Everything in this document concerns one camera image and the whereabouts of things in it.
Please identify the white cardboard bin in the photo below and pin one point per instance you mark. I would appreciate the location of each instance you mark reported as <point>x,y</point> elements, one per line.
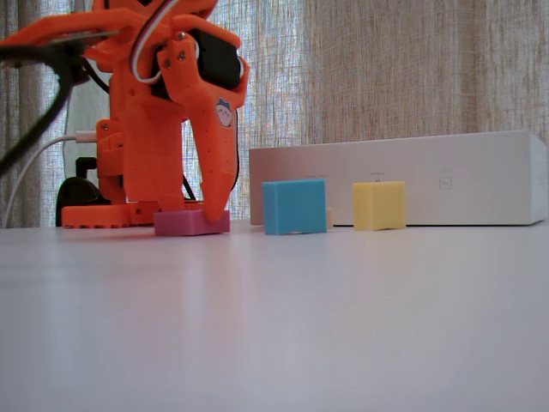
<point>472,180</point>

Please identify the black table clamp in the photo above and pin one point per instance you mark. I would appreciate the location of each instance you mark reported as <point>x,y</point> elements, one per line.
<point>79,189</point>

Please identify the blue cuboid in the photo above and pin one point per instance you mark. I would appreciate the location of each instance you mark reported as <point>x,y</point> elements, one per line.
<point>296,208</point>

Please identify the wrist camera in orange mount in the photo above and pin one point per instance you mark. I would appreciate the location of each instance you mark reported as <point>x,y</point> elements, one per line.
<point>51,30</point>

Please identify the orange gripper black servo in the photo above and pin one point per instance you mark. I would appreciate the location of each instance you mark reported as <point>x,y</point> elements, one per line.
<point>189,103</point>

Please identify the pink cuboid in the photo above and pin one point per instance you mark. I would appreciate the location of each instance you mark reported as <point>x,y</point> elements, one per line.
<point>184,223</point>

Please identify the yellow cuboid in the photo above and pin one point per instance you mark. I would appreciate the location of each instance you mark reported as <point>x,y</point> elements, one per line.
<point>379,206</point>

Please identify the orange robot base plate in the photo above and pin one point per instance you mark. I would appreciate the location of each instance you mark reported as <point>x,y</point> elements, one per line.
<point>94,216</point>

